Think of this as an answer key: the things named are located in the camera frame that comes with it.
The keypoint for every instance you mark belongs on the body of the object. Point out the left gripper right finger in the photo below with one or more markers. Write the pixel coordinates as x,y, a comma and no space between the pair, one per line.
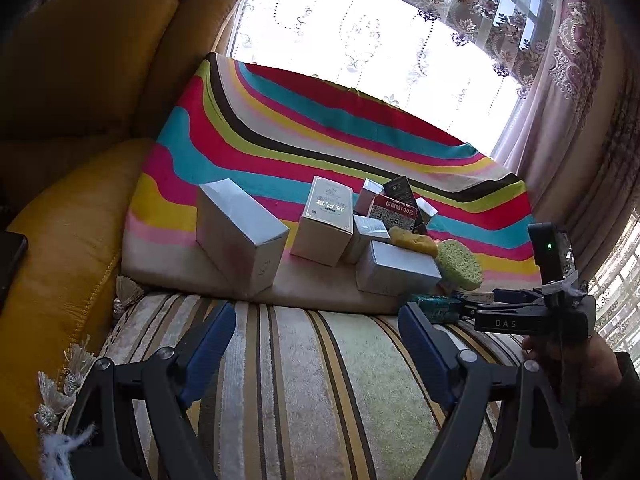
531,439

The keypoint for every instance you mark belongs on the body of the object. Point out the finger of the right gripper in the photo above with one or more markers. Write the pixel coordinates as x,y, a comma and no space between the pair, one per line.
467,308
521,296

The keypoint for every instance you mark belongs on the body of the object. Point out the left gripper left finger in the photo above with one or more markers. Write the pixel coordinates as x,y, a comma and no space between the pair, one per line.
167,383

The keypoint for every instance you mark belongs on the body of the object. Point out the white barcode medicine box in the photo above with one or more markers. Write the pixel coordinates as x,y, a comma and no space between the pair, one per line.
478,297

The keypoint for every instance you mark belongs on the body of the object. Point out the green tissue pack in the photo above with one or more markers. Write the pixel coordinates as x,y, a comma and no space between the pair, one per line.
438,309

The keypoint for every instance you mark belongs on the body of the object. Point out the round green sponge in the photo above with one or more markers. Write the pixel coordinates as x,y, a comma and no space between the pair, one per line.
458,266

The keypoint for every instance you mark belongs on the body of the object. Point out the yellow sponge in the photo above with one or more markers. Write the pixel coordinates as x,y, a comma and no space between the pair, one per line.
413,241

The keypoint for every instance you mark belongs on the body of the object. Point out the large silver white box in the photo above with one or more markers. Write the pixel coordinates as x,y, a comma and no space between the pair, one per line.
387,270

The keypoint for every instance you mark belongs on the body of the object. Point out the white cube box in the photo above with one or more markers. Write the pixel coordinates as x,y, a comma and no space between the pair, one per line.
427,211

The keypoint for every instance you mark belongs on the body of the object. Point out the red QR tissue pack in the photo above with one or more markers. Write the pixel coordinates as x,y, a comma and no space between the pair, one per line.
393,213

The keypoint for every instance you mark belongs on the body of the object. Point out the small silver box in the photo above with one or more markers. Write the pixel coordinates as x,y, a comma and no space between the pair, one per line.
364,230

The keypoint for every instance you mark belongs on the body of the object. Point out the black product box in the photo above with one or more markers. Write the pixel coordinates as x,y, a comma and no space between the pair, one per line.
400,189

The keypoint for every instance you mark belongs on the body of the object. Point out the small white box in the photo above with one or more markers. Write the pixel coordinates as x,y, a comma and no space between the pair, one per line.
369,190

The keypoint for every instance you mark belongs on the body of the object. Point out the cream tall box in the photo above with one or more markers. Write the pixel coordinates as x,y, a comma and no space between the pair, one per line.
325,226

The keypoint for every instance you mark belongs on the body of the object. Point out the white pink box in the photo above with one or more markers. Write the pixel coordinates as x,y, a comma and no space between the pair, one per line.
240,237

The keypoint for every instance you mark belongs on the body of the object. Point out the person's right hand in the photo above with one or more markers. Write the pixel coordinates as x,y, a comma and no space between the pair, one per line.
588,372

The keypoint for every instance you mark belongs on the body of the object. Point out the beige drape curtain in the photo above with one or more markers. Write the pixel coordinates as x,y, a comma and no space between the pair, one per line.
574,139

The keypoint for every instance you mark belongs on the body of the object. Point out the floral lace sheer curtain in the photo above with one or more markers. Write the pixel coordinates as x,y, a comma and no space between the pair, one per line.
461,65

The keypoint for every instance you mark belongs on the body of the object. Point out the rainbow striped cushion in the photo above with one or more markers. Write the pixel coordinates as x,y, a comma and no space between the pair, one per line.
272,132

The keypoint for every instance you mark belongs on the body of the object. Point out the yellow leather armchair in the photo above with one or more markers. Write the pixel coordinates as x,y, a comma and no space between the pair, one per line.
86,86

